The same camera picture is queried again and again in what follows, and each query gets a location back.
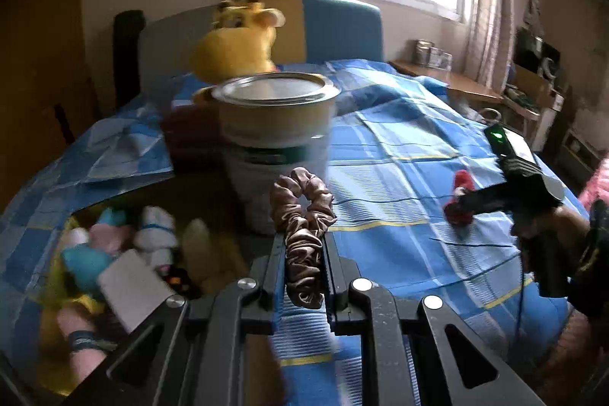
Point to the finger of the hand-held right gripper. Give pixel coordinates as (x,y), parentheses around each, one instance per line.
(490,199)

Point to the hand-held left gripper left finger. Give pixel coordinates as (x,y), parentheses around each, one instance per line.
(276,263)

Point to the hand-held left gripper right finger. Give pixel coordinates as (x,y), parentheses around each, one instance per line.
(333,273)

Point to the small red plush toy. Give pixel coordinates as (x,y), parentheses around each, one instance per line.
(459,204)

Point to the brown satin scrunchie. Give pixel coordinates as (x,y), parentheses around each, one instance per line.
(304,244)

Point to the cream cloth glove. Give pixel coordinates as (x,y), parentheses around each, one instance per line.
(200,249)

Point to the white blue-striped sock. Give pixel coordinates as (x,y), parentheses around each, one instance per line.
(154,235)

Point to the white power bank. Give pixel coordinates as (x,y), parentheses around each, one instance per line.
(133,292)

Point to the pale pink bundle dark band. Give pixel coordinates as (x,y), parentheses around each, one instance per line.
(78,363)

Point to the gold tin box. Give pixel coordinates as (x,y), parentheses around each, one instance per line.
(47,339)

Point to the person's right forearm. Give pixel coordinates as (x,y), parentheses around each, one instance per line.
(594,263)

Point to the person's right hand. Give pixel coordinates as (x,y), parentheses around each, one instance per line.
(568,230)

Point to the wooden chair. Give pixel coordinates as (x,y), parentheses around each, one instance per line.
(528,82)

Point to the blue plaid bedsheet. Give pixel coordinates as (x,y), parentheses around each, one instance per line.
(404,139)

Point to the wooden desk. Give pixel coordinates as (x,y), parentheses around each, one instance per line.
(456,82)

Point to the black bag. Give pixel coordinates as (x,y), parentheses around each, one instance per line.
(530,49)

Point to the white metal can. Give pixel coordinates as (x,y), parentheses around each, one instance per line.
(266,125)

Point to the brown box behind can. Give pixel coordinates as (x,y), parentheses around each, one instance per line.
(190,139)

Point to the clear glass containers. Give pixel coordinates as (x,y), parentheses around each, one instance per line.
(430,53)

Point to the patterned curtain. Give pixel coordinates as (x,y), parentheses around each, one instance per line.
(490,6)

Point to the yellow giraffe plush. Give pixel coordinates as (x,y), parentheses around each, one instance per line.
(233,54)

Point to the blue and tan headboard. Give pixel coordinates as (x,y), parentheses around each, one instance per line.
(342,30)

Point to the wooden wardrobe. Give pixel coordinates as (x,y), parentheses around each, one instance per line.
(43,78)

